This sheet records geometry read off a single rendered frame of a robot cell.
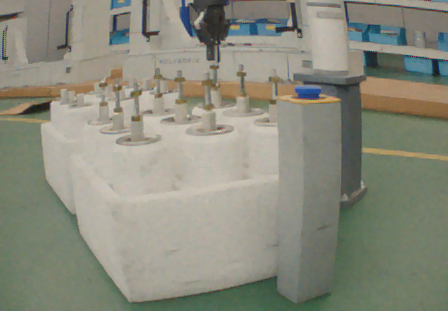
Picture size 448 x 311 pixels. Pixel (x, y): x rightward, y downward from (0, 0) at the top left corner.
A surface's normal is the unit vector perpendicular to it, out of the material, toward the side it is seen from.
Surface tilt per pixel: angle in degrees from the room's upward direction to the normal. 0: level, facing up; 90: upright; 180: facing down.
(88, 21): 90
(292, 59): 90
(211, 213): 90
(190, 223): 90
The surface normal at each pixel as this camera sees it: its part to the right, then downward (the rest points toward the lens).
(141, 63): -0.59, 0.18
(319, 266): 0.43, 0.16
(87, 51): 0.81, 0.07
